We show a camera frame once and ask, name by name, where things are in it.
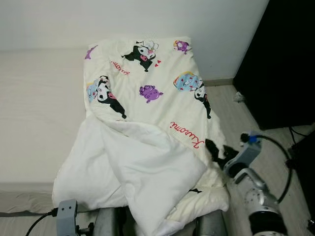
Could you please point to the grey robot leg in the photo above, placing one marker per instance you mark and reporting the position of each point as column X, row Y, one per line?
column 211, row 226
column 106, row 223

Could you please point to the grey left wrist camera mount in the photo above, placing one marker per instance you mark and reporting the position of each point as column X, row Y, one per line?
column 66, row 219

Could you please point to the mattress with beige sheet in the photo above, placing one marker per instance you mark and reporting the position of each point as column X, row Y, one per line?
column 39, row 123

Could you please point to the grey robot right leg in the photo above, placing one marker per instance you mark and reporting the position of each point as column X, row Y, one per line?
column 211, row 226

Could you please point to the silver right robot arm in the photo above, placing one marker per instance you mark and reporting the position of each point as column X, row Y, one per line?
column 258, row 196

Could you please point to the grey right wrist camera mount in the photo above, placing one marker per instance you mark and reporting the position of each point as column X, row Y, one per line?
column 244, row 155

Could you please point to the crumpled white paper scrap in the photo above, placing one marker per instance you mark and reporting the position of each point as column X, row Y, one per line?
column 239, row 97

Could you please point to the wooden skirting board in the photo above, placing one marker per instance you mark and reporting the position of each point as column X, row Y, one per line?
column 219, row 82

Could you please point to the black device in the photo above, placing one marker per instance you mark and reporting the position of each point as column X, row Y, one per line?
column 305, row 167

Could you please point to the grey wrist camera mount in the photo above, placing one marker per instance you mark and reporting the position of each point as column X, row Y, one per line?
column 66, row 219
column 244, row 155

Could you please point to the grey robot left leg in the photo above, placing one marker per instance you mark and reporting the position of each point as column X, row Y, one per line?
column 106, row 223

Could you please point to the black wardrobe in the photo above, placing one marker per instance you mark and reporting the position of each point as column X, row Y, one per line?
column 280, row 64

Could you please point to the cream cartoon print blanket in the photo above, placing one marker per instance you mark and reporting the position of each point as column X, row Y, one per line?
column 147, row 98

